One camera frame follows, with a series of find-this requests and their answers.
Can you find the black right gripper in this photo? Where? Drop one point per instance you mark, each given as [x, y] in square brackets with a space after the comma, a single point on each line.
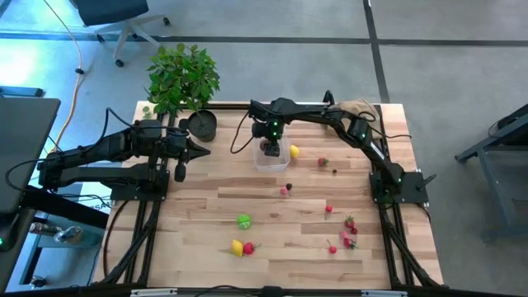
[270, 130]

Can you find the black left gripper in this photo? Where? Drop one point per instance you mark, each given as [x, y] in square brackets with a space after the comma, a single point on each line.
[176, 148]

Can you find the small yellow lemon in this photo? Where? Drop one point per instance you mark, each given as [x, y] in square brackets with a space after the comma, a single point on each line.
[294, 151]

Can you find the clear plastic tupperware container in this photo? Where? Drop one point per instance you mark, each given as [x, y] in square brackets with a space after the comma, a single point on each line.
[271, 163]

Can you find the blackberry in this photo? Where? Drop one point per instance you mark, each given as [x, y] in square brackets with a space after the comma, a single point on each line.
[288, 186]

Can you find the small red strawberry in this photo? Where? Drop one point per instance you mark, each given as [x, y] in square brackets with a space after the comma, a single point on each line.
[349, 222]
[323, 162]
[349, 243]

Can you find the pink raspberry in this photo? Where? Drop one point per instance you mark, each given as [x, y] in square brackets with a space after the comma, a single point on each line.
[343, 234]
[284, 191]

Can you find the green lime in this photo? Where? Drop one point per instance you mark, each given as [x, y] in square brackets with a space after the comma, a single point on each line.
[243, 221]

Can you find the red cherry with stem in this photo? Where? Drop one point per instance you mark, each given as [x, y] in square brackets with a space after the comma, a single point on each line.
[328, 208]
[332, 248]

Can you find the large yellow lemon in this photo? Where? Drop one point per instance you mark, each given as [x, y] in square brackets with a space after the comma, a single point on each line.
[237, 248]

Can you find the large red strawberry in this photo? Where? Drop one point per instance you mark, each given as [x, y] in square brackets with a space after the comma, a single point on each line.
[248, 248]

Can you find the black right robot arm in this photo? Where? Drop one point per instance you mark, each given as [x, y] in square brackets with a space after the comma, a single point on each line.
[313, 113]

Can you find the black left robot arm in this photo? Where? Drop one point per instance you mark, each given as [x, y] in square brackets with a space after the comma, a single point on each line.
[103, 148]

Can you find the black plant pot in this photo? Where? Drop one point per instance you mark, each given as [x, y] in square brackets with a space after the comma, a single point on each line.
[202, 128]

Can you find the artificial green leafy tree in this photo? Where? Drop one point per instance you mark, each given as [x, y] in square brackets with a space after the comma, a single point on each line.
[181, 78]

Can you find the brown paper bag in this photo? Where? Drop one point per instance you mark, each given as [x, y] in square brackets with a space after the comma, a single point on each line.
[359, 108]

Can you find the white printed box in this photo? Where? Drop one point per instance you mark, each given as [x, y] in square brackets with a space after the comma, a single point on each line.
[92, 204]

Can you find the office chair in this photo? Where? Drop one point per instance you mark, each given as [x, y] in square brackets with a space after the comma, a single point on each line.
[119, 16]

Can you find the black desk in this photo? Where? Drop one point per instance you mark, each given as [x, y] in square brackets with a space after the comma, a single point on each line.
[24, 152]

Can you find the dark side table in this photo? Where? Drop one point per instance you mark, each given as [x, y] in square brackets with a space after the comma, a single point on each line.
[507, 185]

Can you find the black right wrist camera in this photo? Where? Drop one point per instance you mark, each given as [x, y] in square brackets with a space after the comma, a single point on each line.
[272, 148]

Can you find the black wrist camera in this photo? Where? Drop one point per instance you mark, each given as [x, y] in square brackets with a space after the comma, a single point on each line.
[272, 148]
[180, 172]

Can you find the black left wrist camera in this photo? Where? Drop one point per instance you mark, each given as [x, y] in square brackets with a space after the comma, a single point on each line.
[180, 172]

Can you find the silver frame bracket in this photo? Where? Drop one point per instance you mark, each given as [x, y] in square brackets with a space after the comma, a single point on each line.
[383, 293]
[153, 292]

